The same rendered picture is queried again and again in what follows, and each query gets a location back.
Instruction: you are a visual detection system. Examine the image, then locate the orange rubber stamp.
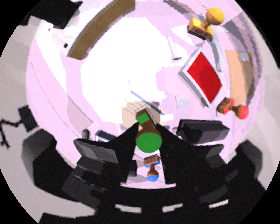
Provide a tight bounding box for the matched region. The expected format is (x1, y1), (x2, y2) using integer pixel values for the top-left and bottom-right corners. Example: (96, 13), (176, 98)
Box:
(187, 7), (225, 40)

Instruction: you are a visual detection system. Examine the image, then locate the white marker pen with black cap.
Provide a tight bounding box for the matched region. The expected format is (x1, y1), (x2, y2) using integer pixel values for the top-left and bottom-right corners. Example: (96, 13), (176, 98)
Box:
(81, 129), (89, 140)

